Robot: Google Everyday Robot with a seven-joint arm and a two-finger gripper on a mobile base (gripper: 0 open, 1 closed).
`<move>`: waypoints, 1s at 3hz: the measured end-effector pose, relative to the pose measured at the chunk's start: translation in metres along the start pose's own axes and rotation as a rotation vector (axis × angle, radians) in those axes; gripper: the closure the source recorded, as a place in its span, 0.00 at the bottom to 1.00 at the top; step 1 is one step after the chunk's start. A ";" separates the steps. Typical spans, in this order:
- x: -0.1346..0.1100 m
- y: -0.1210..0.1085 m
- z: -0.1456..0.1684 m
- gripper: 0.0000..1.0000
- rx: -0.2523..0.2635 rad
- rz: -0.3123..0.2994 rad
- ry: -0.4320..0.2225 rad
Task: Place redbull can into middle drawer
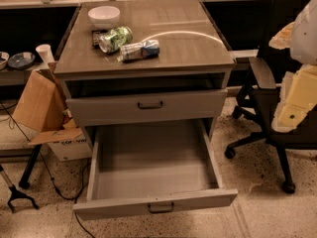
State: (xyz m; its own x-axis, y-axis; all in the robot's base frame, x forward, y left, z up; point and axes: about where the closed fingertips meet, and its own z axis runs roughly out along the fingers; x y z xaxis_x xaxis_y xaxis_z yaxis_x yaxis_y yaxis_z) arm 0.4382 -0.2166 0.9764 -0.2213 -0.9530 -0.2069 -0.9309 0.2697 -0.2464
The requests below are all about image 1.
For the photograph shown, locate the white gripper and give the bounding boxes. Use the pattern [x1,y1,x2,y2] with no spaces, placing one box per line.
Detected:
[271,64,317,133]

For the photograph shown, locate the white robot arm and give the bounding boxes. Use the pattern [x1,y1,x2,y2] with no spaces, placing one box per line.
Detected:
[268,0,317,133]

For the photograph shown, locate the grey drawer cabinet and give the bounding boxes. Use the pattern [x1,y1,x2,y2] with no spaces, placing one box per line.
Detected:
[55,0,235,143]

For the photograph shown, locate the open lower grey drawer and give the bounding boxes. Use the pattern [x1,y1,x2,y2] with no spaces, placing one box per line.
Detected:
[73,120,238,220]

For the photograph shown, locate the green soda can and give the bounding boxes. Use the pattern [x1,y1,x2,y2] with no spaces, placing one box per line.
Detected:
[98,26,133,54]

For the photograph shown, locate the upper grey drawer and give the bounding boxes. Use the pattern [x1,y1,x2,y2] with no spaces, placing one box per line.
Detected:
[66,89,227,127]

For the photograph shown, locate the black office chair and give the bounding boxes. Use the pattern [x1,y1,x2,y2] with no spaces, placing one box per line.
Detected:
[224,0,317,195]

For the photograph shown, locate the white bowl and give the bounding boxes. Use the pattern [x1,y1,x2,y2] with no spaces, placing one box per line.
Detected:
[88,6,120,29]

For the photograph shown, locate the white cardboard box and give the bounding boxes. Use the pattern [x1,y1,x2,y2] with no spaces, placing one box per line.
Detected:
[49,135,92,162]

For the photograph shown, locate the brown cardboard box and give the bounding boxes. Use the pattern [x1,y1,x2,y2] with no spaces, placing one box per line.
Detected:
[13,68,82,146]

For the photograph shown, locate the white paper cup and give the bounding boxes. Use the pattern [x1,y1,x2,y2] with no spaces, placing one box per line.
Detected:
[36,44,54,63]

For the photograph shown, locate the dark blue plate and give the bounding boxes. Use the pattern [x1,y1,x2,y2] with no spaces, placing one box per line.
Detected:
[8,52,36,70]

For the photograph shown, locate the black table leg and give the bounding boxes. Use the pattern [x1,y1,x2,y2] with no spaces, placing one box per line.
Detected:
[19,145,42,189]

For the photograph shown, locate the black stand foot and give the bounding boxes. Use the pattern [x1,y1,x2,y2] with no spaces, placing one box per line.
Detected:
[0,164,40,214]

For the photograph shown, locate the black floor cable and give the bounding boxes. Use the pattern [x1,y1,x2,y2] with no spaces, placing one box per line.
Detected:
[0,101,97,238]

